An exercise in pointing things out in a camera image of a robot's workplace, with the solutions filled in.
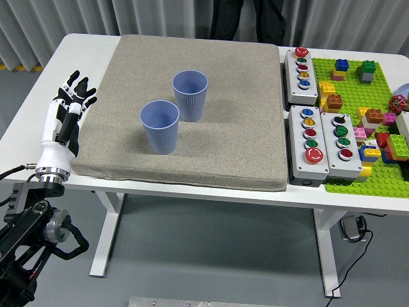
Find white table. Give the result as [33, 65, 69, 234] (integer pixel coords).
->
[0, 33, 409, 298]

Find white box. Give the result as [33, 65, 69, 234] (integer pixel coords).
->
[395, 111, 409, 139]

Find green orange brick stack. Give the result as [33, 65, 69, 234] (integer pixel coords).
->
[385, 134, 409, 161]

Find grey five-button control box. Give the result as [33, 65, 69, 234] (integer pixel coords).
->
[283, 47, 320, 106]
[288, 104, 330, 187]

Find red toy brick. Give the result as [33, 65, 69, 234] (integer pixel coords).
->
[375, 132, 391, 150]

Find grey four-button control box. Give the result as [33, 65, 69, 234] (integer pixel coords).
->
[320, 111, 364, 185]

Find grey power adapter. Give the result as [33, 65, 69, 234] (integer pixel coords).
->
[339, 216, 365, 241]

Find black power cable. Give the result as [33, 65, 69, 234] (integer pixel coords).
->
[328, 216, 374, 300]

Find green grey brick stack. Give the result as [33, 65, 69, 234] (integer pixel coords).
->
[357, 60, 378, 84]

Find yellow toy brick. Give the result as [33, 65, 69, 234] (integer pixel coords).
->
[318, 81, 336, 100]
[353, 164, 373, 184]

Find orange toy brick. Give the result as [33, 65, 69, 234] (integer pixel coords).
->
[325, 94, 344, 113]
[365, 108, 385, 125]

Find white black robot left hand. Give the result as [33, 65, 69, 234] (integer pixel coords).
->
[35, 70, 98, 173]

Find blue yellow pink brick stack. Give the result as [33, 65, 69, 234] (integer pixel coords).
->
[330, 59, 350, 81]

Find green studded baseplate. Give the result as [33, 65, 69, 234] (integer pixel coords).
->
[311, 57, 409, 200]

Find grey-brown cushion mat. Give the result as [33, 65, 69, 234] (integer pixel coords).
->
[69, 34, 290, 193]

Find person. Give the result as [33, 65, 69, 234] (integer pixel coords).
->
[209, 0, 286, 45]

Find grey pleated curtain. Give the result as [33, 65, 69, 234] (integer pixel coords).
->
[0, 0, 409, 73]

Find blue ribbed plastic cup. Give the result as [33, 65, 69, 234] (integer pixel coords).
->
[139, 100, 180, 155]
[172, 70, 210, 123]

